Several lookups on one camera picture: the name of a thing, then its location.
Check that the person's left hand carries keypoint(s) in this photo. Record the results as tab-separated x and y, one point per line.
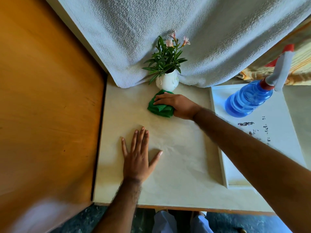
136	164

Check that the person's right hand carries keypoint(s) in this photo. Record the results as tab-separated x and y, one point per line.
181	106

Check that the person's left little finger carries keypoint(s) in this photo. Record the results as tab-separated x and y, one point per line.
124	147

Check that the person's right fingers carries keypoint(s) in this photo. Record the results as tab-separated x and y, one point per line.
165	98

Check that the person's left thumb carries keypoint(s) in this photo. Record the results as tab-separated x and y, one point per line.
156	158

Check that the person's left middle finger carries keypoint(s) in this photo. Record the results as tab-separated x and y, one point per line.
140	140

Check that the green cleaning cloth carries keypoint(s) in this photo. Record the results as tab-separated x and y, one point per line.
160	109

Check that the person's right forearm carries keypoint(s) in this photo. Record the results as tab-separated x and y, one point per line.
255	157

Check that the person's left forearm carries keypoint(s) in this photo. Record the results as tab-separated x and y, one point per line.
121	208

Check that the white ceramic vase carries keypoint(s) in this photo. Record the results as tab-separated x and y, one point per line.
167	81

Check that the green plant with pink flowers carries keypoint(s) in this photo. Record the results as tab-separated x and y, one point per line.
166	58

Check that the light blue trousers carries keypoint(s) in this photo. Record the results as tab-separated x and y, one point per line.
165	223

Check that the blue spray bottle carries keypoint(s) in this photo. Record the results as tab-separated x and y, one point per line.
245	99

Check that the white textured towel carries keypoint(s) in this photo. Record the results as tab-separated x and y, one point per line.
218	33

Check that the orange wooden door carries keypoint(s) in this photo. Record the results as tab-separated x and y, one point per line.
48	106

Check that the white tray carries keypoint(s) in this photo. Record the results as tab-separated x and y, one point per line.
279	133

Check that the yellow striped fabric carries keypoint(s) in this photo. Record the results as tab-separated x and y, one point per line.
300	63

